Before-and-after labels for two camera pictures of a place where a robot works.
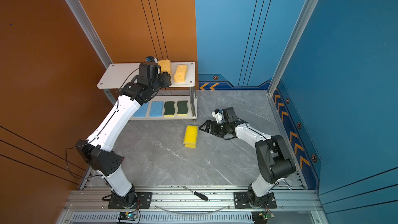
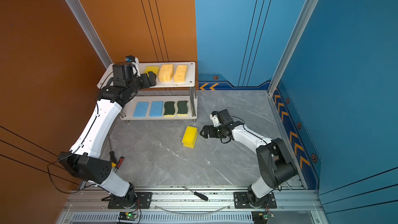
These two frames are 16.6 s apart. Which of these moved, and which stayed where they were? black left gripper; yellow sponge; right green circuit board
Moved: black left gripper; yellow sponge
Stayed: right green circuit board
